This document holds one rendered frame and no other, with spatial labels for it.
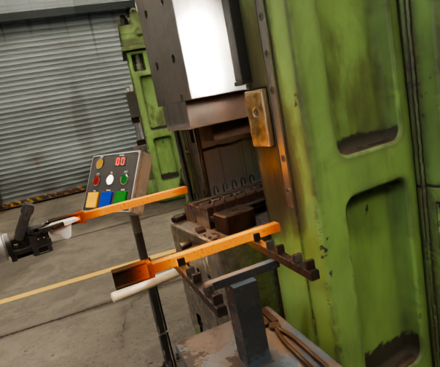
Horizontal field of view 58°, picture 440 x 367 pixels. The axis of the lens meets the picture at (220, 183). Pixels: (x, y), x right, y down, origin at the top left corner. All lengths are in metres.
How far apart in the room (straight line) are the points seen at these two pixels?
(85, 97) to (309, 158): 8.32
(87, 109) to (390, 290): 8.26
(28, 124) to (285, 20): 8.39
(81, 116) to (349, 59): 8.21
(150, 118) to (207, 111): 4.84
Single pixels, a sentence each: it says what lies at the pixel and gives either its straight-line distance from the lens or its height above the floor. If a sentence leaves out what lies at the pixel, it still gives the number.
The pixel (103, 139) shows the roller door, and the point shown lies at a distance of 9.23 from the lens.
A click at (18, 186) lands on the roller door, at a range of 9.37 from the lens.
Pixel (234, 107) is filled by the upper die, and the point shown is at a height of 1.31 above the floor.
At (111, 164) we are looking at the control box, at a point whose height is 1.15.
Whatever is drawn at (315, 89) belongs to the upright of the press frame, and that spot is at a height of 1.32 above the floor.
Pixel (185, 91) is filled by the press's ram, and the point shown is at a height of 1.39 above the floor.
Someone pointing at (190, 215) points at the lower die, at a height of 0.94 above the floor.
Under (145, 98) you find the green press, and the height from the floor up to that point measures 1.60.
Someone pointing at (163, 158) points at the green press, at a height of 0.67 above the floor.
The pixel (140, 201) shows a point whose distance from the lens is 1.36.
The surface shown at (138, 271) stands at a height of 0.99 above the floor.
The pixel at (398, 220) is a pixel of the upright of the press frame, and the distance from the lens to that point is 1.47.
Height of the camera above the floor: 1.34
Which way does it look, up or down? 11 degrees down
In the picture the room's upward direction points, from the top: 11 degrees counter-clockwise
